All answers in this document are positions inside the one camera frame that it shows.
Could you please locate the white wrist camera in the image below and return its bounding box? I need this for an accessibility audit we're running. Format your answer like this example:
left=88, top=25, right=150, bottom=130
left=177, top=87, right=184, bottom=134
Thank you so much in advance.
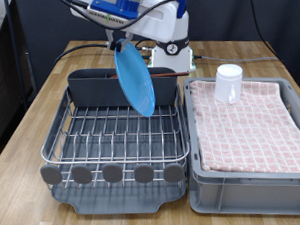
left=86, top=4, right=134, bottom=29

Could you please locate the grey plastic drip tray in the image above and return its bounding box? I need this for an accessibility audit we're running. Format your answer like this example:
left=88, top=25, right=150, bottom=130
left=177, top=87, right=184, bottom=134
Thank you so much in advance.
left=47, top=100, right=189, bottom=219

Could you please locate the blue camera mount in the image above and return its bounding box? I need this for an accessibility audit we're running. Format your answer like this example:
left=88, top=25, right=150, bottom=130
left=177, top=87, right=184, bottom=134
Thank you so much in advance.
left=90, top=0, right=145, bottom=22

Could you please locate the thin black camera cable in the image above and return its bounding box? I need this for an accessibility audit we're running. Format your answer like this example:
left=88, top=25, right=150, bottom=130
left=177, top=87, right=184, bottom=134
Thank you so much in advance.
left=54, top=0, right=284, bottom=69

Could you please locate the dark grey cutlery holder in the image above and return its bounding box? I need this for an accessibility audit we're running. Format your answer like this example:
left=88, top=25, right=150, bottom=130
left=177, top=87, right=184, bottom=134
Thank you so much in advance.
left=67, top=64, right=179, bottom=111

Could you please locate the blue plate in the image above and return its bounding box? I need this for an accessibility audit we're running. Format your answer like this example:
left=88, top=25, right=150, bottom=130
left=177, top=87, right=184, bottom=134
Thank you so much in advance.
left=113, top=36, right=157, bottom=119

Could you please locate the white mug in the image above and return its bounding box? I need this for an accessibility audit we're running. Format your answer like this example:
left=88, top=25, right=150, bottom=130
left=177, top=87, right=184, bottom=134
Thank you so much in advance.
left=212, top=62, right=245, bottom=106

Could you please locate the brown wooden spoon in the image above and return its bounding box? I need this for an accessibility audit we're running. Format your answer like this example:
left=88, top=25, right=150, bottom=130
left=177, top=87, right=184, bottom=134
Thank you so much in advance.
left=108, top=69, right=190, bottom=80

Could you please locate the steel wire dish rack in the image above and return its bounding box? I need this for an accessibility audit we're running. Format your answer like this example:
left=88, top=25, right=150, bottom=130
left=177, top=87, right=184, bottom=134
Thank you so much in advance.
left=36, top=80, right=192, bottom=191

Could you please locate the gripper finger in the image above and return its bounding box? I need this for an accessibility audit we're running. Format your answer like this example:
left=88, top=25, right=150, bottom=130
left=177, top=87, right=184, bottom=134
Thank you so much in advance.
left=104, top=28, right=117, bottom=51
left=120, top=31, right=135, bottom=52

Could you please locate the grey plastic crate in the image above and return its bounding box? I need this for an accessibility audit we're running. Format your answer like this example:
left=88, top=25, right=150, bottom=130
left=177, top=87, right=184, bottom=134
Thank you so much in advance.
left=181, top=71, right=300, bottom=221

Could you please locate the pink checked cloth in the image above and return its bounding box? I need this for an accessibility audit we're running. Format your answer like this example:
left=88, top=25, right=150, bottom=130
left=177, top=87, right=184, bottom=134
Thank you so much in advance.
left=189, top=75, right=300, bottom=179

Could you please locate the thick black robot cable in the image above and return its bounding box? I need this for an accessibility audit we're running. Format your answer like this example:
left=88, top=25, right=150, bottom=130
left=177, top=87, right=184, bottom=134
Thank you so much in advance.
left=53, top=37, right=159, bottom=66

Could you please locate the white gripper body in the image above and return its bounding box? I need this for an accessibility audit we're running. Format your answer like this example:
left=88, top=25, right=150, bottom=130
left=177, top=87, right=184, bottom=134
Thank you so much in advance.
left=69, top=0, right=190, bottom=47

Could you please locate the dark partition panel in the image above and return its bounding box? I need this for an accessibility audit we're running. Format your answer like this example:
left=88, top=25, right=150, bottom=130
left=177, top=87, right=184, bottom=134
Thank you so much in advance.
left=14, top=0, right=300, bottom=92

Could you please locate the black metal pole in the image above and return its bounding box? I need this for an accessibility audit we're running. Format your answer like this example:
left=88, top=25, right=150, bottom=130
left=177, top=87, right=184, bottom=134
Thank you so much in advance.
left=3, top=0, right=29, bottom=112

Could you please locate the blue cable clip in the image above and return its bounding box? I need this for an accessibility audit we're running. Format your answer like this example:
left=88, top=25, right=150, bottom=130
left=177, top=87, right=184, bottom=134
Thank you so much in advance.
left=175, top=0, right=189, bottom=19

